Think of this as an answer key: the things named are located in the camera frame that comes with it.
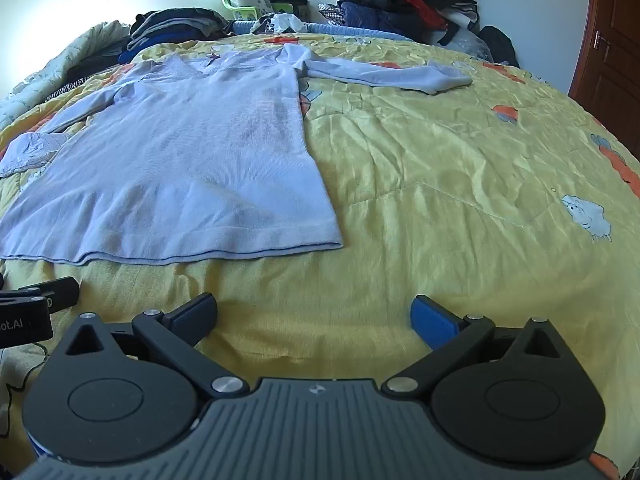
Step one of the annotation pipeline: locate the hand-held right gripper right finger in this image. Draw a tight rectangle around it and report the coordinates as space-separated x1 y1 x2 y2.
381 295 577 402

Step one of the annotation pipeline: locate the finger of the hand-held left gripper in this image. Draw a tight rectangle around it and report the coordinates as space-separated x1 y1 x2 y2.
0 276 81 314

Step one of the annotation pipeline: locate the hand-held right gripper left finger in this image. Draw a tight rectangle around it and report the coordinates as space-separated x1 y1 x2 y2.
62 292 250 402

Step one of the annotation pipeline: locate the light purple sweater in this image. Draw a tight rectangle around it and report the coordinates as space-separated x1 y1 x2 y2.
0 42 473 266

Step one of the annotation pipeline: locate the stack of dark folded clothes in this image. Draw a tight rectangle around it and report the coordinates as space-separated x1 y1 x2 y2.
117 7 233 66

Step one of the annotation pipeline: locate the yellow printed quilt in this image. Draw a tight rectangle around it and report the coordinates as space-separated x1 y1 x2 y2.
0 32 640 480

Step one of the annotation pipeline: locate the zebra striped cloth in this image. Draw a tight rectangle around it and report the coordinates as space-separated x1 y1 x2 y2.
45 72 91 101

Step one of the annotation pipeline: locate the pale floral quilt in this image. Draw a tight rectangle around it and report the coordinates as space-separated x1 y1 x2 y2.
0 21 133 131

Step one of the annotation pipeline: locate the clear plastic bag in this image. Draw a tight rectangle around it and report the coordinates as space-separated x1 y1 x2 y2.
450 30 493 58

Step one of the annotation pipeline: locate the black backpack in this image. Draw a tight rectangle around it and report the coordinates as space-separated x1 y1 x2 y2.
477 25 521 68

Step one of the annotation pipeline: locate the blue blanket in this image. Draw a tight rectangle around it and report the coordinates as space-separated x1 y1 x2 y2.
227 19 416 43

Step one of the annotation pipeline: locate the green plastic chair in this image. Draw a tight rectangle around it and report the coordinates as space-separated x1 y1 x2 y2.
222 0 301 23

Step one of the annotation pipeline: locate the navy jacket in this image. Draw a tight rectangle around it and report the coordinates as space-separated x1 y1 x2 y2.
340 1 441 41

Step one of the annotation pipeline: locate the crumpled white cloth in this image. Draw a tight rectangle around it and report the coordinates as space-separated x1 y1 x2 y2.
252 12 308 33

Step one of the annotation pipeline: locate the white and black garment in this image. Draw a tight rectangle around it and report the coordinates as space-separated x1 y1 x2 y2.
444 0 482 36

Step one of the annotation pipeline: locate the brown wooden door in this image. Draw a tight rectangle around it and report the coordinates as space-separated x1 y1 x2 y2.
567 0 640 148

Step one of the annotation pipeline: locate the checkered black white cloth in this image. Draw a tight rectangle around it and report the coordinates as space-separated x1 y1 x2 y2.
319 2 346 26

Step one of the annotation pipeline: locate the thin black cable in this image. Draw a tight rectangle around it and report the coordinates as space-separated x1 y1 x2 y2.
0 345 47 397

